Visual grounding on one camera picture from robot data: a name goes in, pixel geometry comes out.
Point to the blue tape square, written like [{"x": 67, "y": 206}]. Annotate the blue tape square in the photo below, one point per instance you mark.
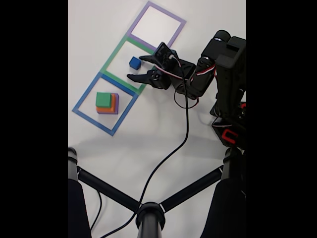
[{"x": 86, "y": 95}]

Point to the purple tape square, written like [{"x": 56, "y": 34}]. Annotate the purple tape square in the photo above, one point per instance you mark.
[{"x": 166, "y": 11}]

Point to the small blue block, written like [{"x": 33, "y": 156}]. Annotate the small blue block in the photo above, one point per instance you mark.
[{"x": 135, "y": 62}]

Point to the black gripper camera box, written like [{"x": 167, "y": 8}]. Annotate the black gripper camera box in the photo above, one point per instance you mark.
[{"x": 163, "y": 55}]

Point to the orange block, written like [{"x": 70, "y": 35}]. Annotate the orange block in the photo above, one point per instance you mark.
[{"x": 112, "y": 105}]

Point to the black tripod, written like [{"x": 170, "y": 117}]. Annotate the black tripod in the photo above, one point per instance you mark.
[{"x": 149, "y": 220}]

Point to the green tape square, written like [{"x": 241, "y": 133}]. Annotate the green tape square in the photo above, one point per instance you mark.
[{"x": 118, "y": 52}]

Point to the red table clamp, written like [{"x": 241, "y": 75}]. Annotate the red table clamp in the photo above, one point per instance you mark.
[{"x": 224, "y": 135}]

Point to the large purple block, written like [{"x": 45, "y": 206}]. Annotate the large purple block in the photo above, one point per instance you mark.
[{"x": 117, "y": 104}]

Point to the green block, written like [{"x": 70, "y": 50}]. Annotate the green block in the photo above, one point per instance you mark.
[{"x": 103, "y": 99}]

